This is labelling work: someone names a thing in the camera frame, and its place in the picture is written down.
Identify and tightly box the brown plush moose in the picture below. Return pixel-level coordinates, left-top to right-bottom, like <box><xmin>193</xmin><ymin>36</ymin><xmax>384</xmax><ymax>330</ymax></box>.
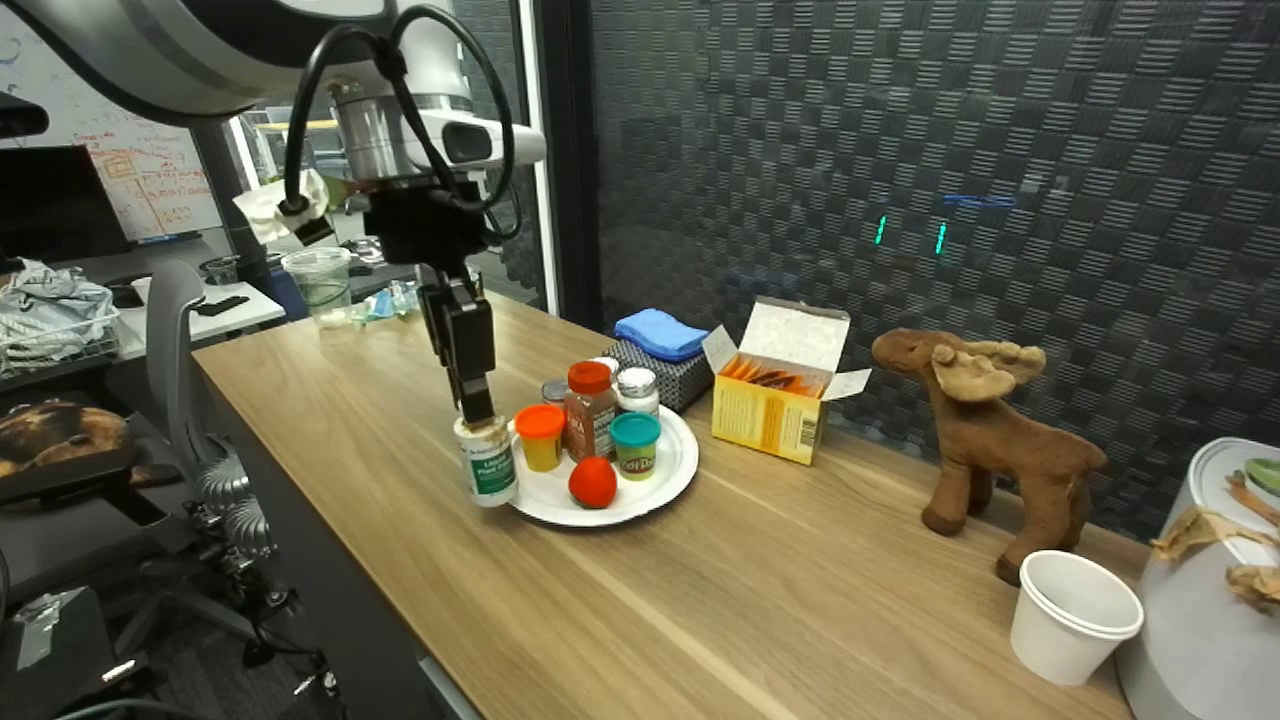
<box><xmin>869</xmin><ymin>324</ymin><xmax>1111</xmax><ymax>590</ymax></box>

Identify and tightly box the black office chair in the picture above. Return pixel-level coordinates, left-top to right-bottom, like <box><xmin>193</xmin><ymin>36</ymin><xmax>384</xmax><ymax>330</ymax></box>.
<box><xmin>0</xmin><ymin>504</ymin><xmax>344</xmax><ymax>720</ymax></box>

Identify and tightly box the yellow tub orange lid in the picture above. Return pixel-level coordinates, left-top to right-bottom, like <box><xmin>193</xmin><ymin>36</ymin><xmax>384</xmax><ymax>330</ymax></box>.
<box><xmin>510</xmin><ymin>402</ymin><xmax>571</xmax><ymax>478</ymax></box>

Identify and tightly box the brown patterned cushion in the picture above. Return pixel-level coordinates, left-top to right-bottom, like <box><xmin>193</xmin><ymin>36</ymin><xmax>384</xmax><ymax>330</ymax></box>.
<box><xmin>0</xmin><ymin>395</ymin><xmax>136</xmax><ymax>487</ymax></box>

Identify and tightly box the thin black cable loop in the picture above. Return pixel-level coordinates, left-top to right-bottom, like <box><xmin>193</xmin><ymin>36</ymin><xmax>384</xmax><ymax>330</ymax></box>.
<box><xmin>274</xmin><ymin>5</ymin><xmax>524</xmax><ymax>254</ymax></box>

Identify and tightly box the white bottle green label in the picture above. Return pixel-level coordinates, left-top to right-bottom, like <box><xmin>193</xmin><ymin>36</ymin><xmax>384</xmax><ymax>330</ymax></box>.
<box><xmin>449</xmin><ymin>413</ymin><xmax>524</xmax><ymax>511</ymax></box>

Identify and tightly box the small red tomato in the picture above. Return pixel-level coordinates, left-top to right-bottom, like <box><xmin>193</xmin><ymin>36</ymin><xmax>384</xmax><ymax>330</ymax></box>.
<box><xmin>563</xmin><ymin>453</ymin><xmax>625</xmax><ymax>511</ymax></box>

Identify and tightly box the white frame post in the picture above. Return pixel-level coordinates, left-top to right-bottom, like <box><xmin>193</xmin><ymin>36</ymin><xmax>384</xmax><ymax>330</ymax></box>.
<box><xmin>516</xmin><ymin>0</ymin><xmax>563</xmax><ymax>322</ymax></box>

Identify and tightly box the green tub teal lid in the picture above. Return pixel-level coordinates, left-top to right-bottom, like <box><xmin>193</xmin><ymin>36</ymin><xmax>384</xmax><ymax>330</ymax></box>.
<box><xmin>609</xmin><ymin>409</ymin><xmax>663</xmax><ymax>480</ymax></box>

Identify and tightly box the white paper tag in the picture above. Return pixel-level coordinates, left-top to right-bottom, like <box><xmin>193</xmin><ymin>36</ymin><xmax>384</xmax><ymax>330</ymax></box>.
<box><xmin>11</xmin><ymin>586</ymin><xmax>89</xmax><ymax>671</ymax></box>

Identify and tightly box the white round plate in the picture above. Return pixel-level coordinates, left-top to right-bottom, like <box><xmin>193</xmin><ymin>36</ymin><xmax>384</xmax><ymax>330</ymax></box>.
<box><xmin>505</xmin><ymin>402</ymin><xmax>705</xmax><ymax>534</ymax></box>

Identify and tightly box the blue sponge block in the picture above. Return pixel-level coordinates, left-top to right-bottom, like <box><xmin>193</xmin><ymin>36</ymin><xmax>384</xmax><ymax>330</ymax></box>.
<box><xmin>611</xmin><ymin>303</ymin><xmax>712</xmax><ymax>369</ymax></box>

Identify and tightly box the dark stand pole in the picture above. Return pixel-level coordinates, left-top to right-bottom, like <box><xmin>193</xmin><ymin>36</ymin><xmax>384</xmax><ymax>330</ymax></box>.
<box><xmin>183</xmin><ymin>120</ymin><xmax>313</xmax><ymax>322</ymax></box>

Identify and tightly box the whiteboard with red writing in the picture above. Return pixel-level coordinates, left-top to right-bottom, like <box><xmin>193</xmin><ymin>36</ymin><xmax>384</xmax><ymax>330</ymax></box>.
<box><xmin>0</xmin><ymin>53</ymin><xmax>231</xmax><ymax>254</ymax></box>

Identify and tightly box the open yellow cardboard box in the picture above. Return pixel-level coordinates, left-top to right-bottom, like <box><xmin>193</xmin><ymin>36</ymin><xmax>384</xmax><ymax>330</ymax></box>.
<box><xmin>701</xmin><ymin>295</ymin><xmax>876</xmax><ymax>468</ymax></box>

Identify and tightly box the spice bottle orange cap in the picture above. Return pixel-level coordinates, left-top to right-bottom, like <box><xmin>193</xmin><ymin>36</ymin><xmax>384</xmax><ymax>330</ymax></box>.
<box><xmin>558</xmin><ymin>358</ymin><xmax>621</xmax><ymax>463</ymax></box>

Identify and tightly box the brown dried plant piece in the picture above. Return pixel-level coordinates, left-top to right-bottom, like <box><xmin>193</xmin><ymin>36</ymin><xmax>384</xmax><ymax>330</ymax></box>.
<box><xmin>1151</xmin><ymin>474</ymin><xmax>1280</xmax><ymax>616</ymax></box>

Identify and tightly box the grey corrugated conduit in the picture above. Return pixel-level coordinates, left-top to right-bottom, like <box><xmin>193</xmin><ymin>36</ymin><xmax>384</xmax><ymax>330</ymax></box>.
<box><xmin>136</xmin><ymin>254</ymin><xmax>291</xmax><ymax>576</ymax></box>

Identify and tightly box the grey cloth pile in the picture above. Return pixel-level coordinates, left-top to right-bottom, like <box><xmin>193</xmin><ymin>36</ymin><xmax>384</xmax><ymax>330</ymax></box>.
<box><xmin>0</xmin><ymin>256</ymin><xmax>128</xmax><ymax>383</ymax></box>

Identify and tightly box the white bucket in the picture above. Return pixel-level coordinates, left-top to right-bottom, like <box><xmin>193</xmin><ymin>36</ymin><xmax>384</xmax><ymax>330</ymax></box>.
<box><xmin>1116</xmin><ymin>434</ymin><xmax>1280</xmax><ymax>720</ymax></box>

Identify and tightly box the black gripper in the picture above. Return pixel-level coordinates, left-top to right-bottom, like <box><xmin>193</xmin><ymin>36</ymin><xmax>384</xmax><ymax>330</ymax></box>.
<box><xmin>359</xmin><ymin>175</ymin><xmax>498</xmax><ymax>434</ymax></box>

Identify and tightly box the white paper cup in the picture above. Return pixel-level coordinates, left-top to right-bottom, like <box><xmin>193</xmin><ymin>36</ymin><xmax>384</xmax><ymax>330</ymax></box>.
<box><xmin>1007</xmin><ymin>549</ymin><xmax>1147</xmax><ymax>691</ymax></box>

